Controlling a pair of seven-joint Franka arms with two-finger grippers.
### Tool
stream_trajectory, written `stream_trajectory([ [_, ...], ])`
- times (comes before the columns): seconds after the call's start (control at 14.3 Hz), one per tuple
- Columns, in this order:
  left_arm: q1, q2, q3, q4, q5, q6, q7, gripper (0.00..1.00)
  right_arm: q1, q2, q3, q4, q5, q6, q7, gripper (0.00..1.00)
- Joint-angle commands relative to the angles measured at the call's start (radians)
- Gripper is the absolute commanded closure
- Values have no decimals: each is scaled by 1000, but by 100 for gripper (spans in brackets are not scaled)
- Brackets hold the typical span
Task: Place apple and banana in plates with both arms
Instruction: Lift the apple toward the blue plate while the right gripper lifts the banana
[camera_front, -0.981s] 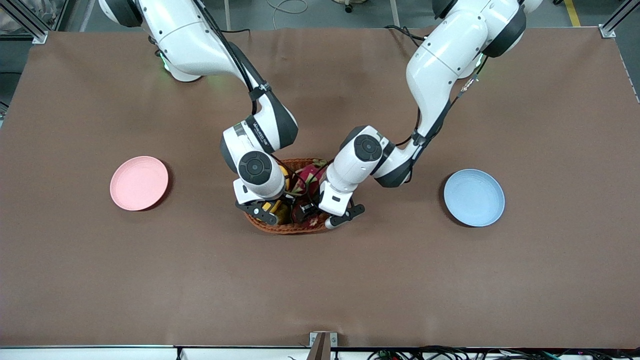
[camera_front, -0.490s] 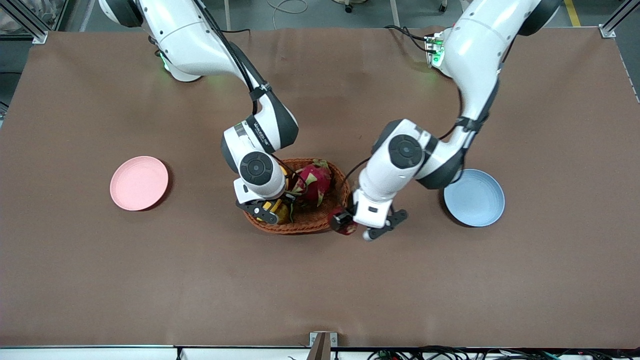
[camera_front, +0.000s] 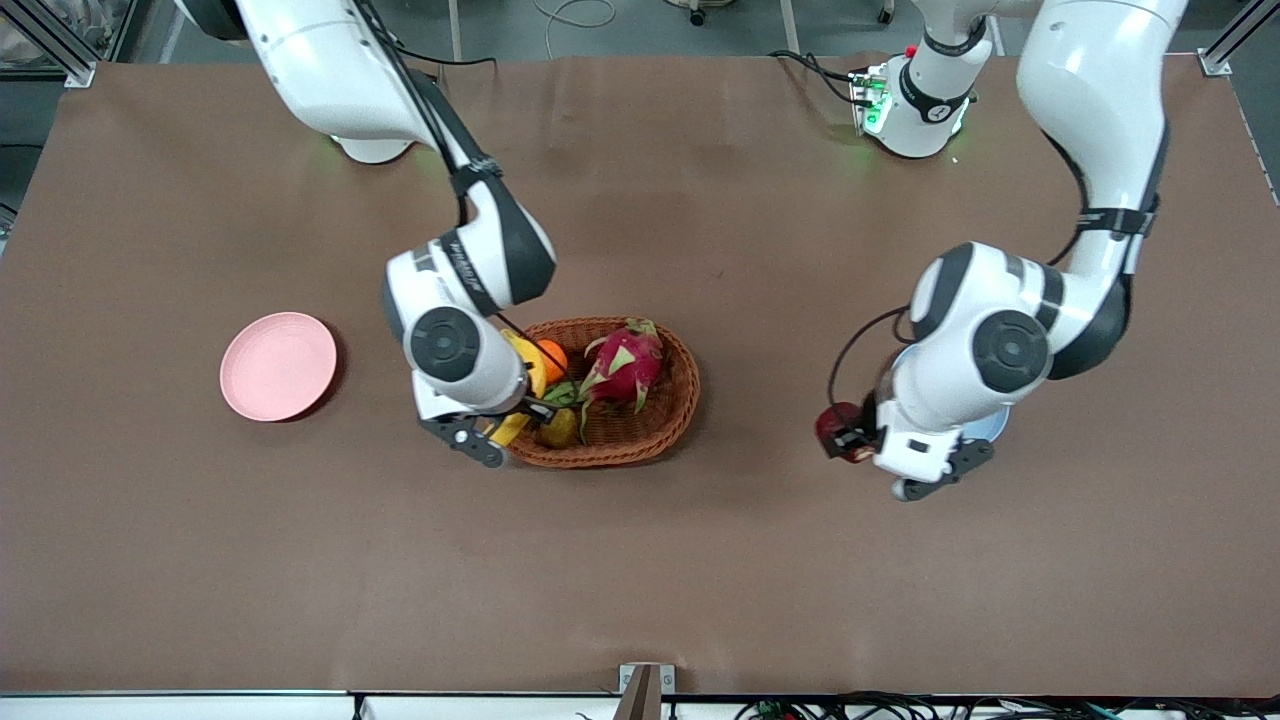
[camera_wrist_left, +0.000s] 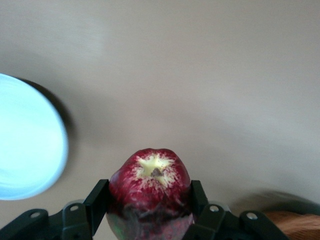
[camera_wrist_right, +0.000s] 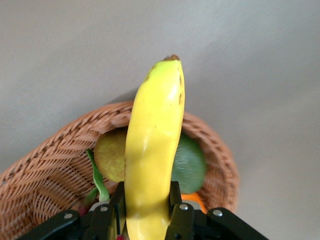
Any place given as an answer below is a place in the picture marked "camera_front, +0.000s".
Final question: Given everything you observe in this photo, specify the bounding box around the light blue plate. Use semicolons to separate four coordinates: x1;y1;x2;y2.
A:
888;342;1009;446

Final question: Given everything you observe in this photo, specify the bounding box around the black chair caster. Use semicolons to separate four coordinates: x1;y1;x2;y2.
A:
665;0;736;27

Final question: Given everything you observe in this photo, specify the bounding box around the pink plate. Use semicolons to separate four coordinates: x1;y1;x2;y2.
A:
219;312;339;423

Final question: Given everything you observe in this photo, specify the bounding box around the black base cable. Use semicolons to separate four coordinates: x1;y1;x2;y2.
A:
395;42;499;71
768;50;863;107

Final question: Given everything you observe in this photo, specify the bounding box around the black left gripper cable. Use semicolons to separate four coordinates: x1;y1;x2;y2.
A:
827;305;913;411

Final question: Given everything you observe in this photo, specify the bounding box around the black cable bundle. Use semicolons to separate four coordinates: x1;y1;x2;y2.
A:
735;690;1280;720

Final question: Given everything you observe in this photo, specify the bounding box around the black left base cable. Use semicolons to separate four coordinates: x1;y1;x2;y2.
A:
768;50;863;107

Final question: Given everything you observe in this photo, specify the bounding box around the pink dragon fruit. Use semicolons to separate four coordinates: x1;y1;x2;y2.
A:
545;317;666;441

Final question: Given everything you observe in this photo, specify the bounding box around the white floor cable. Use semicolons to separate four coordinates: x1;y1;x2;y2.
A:
533;0;618;61

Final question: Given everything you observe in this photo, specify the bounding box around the aluminium frame post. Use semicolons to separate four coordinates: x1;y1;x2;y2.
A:
0;0;98;89
1198;0;1280;78

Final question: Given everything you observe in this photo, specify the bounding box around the dark red apple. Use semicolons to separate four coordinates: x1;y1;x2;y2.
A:
814;401;877;465

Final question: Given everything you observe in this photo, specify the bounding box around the yellow banana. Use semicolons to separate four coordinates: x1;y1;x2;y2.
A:
487;328;549;448

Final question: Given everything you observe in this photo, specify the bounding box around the brown wicker basket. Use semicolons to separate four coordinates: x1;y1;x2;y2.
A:
497;316;701;469

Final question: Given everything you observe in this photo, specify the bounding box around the black right base cable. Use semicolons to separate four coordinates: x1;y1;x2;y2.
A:
395;42;499;71

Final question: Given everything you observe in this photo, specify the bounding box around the grey metal camera mount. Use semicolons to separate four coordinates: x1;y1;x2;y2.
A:
618;663;676;720

